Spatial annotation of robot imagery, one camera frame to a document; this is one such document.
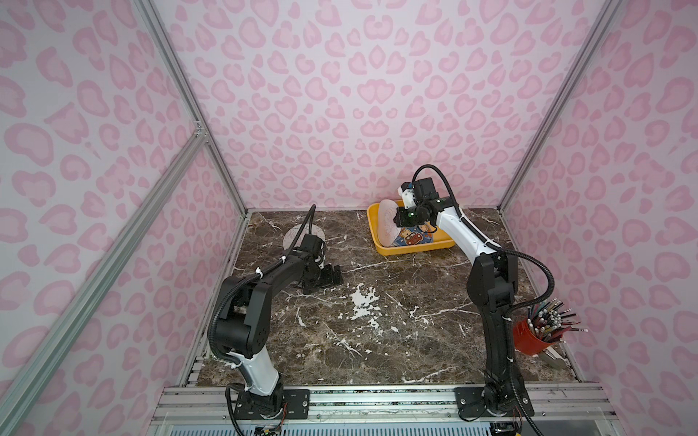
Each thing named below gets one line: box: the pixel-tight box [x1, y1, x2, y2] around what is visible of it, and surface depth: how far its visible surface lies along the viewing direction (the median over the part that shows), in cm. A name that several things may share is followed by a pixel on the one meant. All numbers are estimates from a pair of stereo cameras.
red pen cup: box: [512, 317, 555, 356], surface depth 80 cm
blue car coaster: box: [393, 221, 435, 248], surface depth 109 cm
